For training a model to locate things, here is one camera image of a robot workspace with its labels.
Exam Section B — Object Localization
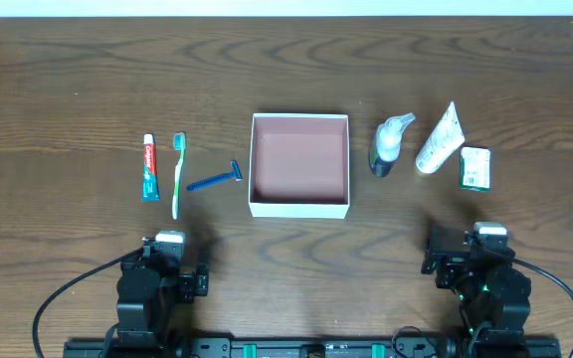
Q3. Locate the green soap packet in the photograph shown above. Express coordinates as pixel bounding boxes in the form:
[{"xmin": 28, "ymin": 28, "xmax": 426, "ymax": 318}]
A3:
[{"xmin": 460, "ymin": 146, "xmax": 491, "ymax": 192}]

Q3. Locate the black cable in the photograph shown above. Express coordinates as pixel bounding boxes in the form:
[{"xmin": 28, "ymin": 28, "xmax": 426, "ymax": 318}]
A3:
[
  {"xmin": 512, "ymin": 256, "xmax": 573, "ymax": 358},
  {"xmin": 31, "ymin": 246, "xmax": 146, "ymax": 358}
]

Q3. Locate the red teal toothpaste tube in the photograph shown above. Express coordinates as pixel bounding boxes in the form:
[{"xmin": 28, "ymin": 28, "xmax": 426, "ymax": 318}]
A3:
[{"xmin": 141, "ymin": 133, "xmax": 159, "ymax": 202}]

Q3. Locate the white open cardboard box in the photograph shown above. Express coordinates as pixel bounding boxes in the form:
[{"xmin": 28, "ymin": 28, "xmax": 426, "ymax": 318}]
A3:
[{"xmin": 248, "ymin": 113, "xmax": 350, "ymax": 220}]

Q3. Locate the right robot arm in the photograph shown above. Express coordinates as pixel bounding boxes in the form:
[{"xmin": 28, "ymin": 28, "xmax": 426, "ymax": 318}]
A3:
[{"xmin": 421, "ymin": 222, "xmax": 531, "ymax": 345}]

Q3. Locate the blue disposable razor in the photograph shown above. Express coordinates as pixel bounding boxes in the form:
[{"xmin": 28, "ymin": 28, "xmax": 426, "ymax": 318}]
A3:
[{"xmin": 186, "ymin": 160, "xmax": 243, "ymax": 192}]

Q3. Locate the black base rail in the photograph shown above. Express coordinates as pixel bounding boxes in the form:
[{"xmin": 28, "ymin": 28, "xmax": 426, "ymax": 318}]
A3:
[{"xmin": 63, "ymin": 335, "xmax": 561, "ymax": 358}]

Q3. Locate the green white toothbrush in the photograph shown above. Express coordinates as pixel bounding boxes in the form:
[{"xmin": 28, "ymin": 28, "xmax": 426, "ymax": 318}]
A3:
[{"xmin": 171, "ymin": 131, "xmax": 187, "ymax": 221}]

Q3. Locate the black left cable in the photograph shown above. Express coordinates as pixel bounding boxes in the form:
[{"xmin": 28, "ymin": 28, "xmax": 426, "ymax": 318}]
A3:
[{"xmin": 31, "ymin": 246, "xmax": 146, "ymax": 358}]

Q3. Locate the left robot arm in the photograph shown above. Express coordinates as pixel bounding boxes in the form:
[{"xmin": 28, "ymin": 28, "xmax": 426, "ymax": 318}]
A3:
[{"xmin": 116, "ymin": 238, "xmax": 210, "ymax": 350}]

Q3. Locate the black right cable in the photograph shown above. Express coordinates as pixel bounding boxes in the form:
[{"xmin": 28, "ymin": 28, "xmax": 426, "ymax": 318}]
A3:
[{"xmin": 512, "ymin": 256, "xmax": 573, "ymax": 358}]

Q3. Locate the clear spray bottle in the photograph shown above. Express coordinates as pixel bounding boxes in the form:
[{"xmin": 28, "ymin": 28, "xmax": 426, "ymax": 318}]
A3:
[{"xmin": 368, "ymin": 112, "xmax": 416, "ymax": 177}]

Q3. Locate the white cream tube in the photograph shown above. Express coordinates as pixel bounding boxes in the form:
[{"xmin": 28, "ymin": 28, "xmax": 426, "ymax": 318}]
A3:
[{"xmin": 416, "ymin": 101, "xmax": 465, "ymax": 174}]

